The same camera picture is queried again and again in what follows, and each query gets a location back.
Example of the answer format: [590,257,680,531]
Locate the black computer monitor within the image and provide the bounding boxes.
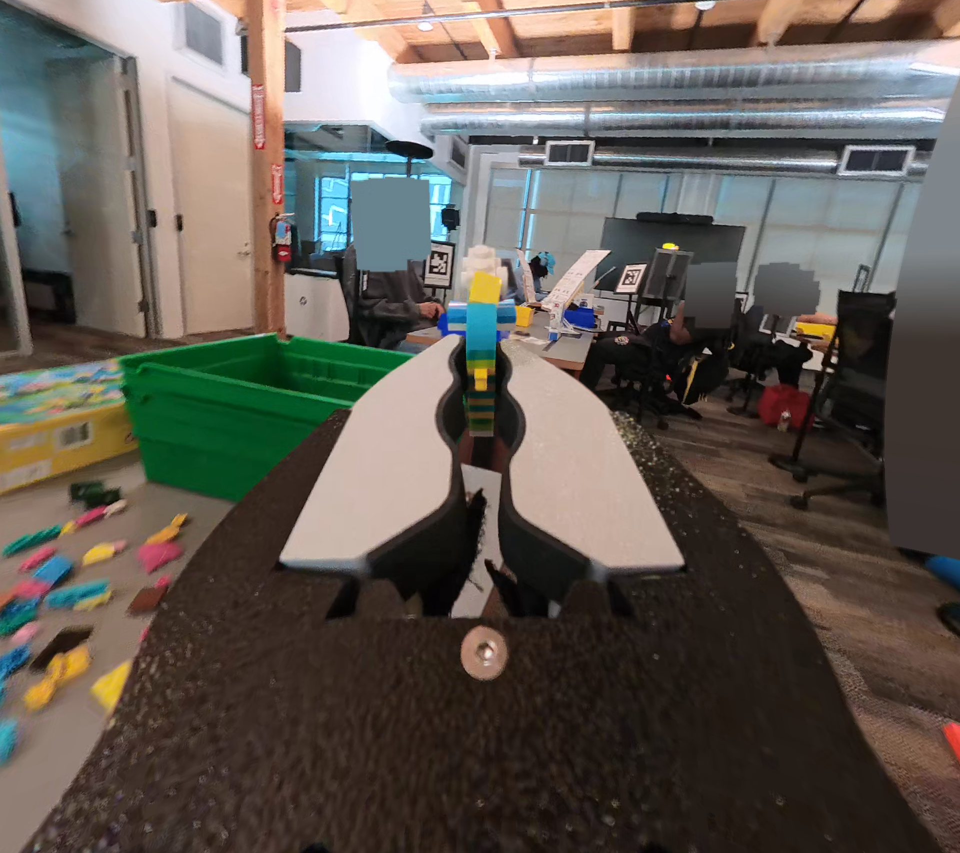
[600,217,748,301]

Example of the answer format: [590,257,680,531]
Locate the wooden post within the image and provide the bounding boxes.
[243,0,288,337]

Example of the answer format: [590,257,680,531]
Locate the black speaker box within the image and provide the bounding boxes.
[240,35,303,94]

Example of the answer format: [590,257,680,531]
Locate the stacked green plastic bins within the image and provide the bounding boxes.
[120,334,415,503]

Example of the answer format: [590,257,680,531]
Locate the black floor lamp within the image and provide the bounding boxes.
[386,140,435,181]

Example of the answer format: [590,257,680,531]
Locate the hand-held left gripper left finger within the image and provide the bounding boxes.
[279,335,462,577]

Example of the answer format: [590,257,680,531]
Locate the propped instruction booklet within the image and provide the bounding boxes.
[540,249,613,311]

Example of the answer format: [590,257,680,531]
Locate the yellow brick set box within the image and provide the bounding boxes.
[0,358,141,496]

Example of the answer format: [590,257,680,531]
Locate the grey desk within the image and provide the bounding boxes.
[0,448,252,853]

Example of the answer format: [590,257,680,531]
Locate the white recycling bin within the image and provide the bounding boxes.
[285,268,352,344]

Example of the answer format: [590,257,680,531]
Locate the red bag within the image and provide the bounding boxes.
[757,384,816,431]

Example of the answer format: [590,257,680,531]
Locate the striped brick fish model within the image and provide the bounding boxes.
[438,244,519,436]

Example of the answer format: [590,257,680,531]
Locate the white door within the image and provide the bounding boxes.
[166,76,257,337]

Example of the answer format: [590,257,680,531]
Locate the white wall vent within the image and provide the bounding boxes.
[176,1,227,67]

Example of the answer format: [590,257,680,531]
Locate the pile of colourful bricks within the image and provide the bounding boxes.
[0,478,190,766]

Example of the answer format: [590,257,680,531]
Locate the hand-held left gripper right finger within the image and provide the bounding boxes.
[498,339,685,578]

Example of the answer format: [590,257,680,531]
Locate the glass office door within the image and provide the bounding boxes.
[0,0,160,353]

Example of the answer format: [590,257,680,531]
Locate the black office chair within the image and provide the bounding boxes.
[772,290,898,511]

